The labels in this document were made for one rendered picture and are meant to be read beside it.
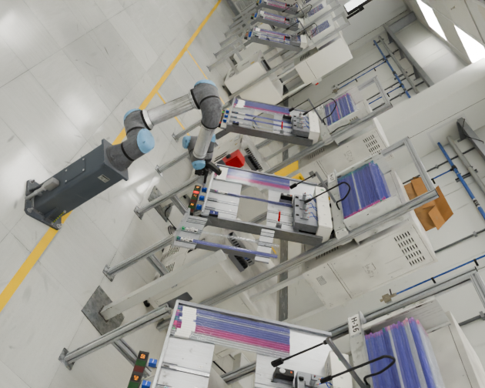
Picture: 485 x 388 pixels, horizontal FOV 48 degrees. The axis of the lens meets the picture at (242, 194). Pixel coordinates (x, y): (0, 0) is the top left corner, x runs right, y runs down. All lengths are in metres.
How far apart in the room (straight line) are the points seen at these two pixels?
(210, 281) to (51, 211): 1.02
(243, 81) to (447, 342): 5.79
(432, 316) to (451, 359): 0.18
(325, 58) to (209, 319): 5.61
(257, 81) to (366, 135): 3.41
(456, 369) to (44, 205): 2.18
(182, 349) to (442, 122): 4.74
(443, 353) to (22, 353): 1.83
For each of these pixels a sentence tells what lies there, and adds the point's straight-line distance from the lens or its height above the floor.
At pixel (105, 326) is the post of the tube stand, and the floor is 0.01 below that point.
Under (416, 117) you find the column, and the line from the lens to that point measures 6.33.
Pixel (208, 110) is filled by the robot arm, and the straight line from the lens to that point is 2.81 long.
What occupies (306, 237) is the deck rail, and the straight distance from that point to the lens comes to 3.13.
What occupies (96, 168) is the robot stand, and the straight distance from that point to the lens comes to 2.92.
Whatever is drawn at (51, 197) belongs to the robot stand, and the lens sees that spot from 3.09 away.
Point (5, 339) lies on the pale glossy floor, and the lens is 2.72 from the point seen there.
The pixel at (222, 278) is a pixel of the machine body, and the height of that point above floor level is 0.57.
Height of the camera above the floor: 1.94
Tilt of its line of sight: 18 degrees down
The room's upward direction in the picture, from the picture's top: 61 degrees clockwise
